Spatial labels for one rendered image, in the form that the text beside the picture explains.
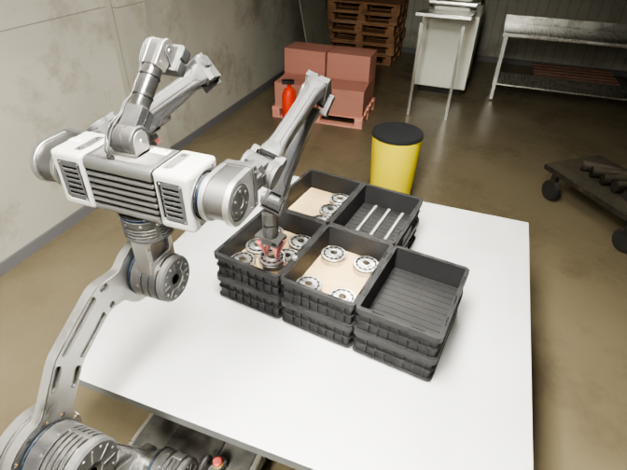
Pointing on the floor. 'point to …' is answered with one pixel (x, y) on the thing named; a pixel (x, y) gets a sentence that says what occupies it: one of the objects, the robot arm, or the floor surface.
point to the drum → (395, 155)
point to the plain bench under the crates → (336, 365)
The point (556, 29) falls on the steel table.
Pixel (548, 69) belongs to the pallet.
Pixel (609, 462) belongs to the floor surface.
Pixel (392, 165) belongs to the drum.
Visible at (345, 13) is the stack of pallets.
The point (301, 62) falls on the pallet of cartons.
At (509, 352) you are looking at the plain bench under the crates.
